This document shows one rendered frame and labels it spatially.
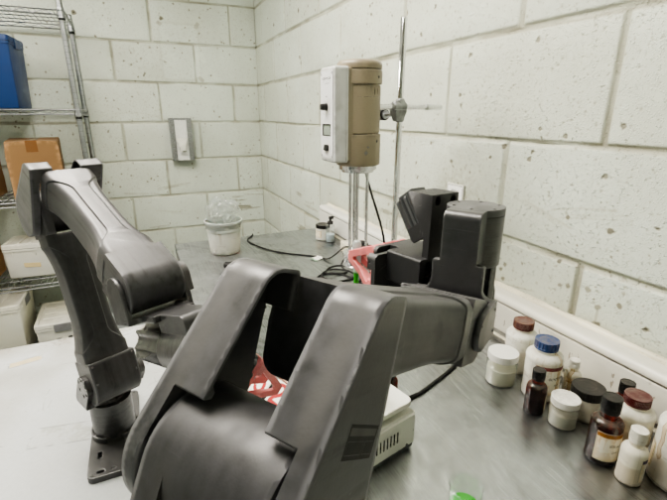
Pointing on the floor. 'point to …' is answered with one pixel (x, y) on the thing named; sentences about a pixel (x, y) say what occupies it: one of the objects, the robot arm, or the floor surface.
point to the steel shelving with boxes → (16, 332)
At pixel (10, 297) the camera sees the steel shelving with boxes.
